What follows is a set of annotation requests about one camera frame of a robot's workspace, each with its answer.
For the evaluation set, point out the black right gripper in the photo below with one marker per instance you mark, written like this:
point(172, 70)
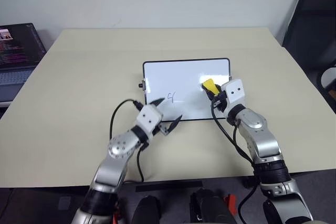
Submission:
point(220, 101)

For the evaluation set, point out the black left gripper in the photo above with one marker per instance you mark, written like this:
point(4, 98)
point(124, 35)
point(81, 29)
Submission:
point(160, 129)

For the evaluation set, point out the yellow whiteboard eraser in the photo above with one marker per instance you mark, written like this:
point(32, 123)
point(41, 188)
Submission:
point(210, 85)

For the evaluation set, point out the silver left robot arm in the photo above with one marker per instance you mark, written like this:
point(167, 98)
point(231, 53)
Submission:
point(115, 153)

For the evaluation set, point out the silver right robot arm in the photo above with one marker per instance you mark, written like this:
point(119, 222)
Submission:
point(262, 140)

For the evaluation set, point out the small black-framed whiteboard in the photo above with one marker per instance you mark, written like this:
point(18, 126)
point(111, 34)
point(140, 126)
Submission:
point(183, 90)

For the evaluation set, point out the dark rounded shape with red part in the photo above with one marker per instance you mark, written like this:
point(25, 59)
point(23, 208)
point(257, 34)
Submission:
point(210, 207)

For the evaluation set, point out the black office chair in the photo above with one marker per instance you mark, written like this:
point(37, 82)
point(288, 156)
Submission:
point(309, 35)

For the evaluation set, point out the open grey laptop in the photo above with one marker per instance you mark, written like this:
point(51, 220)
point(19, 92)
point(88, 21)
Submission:
point(15, 56)

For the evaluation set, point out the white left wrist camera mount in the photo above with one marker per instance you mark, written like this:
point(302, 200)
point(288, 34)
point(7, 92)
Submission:
point(148, 118)

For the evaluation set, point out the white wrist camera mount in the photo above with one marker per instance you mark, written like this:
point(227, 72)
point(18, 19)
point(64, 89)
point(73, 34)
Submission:
point(234, 90)
point(148, 118)

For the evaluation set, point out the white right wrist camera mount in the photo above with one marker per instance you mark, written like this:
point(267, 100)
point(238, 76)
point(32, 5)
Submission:
point(234, 90)

